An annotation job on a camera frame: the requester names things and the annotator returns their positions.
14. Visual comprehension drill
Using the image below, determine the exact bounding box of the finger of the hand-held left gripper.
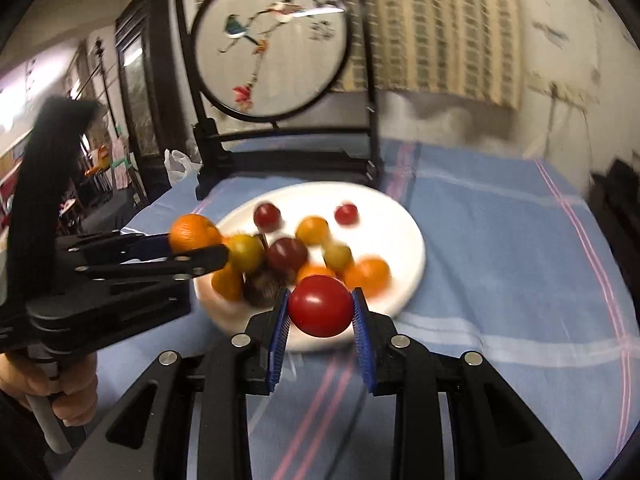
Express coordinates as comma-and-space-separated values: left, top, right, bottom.
55, 231, 173, 266
50, 244, 230, 356

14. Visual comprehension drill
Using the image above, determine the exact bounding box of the striped blue tablecloth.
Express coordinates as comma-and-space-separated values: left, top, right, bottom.
95, 137, 636, 480

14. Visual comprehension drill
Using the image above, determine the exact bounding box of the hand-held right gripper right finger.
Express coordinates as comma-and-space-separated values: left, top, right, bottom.
351, 287, 583, 480

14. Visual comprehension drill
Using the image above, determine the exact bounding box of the dark wooden desk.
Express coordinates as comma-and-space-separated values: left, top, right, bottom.
590, 160, 640, 266

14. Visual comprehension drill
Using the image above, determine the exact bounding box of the person's left hand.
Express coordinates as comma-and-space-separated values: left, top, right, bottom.
0, 352, 99, 427

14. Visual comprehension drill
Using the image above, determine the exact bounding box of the dark purple tomato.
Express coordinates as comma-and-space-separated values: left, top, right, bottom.
265, 237, 309, 275

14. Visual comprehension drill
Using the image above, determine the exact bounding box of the small red cherry tomato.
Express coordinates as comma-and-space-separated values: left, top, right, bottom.
333, 202, 360, 227

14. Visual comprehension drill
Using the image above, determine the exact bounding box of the dark dried fruit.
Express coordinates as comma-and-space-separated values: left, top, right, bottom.
242, 270, 283, 309

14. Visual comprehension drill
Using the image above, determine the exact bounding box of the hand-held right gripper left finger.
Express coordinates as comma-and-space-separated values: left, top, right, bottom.
60, 287, 292, 480

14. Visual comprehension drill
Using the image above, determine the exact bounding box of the dark wooden framed cabinet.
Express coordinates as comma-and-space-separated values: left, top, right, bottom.
115, 0, 201, 206

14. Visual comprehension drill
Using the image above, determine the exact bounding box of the orange yellow cherry tomato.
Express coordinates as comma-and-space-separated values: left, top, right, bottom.
295, 215, 331, 247

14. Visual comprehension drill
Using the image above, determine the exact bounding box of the dark red cherry tomato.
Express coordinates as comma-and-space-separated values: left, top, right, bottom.
253, 202, 282, 233

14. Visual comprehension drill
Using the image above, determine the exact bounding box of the person's left forearm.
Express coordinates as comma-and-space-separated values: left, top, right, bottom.
0, 387, 57, 480

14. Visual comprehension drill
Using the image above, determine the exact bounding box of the white oval plate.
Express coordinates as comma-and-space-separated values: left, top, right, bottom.
192, 181, 427, 352

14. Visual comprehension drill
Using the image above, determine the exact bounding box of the checked beige curtain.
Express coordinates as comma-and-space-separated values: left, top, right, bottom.
195, 0, 523, 111

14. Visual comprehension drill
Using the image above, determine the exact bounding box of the dark coat stand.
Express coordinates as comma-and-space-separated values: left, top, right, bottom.
92, 37, 117, 128

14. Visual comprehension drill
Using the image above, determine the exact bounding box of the white plastic bag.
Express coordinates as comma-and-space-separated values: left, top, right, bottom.
165, 149, 203, 186

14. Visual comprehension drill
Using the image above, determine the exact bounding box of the round embroidered bird screen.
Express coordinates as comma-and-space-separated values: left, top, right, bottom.
175, 0, 386, 201

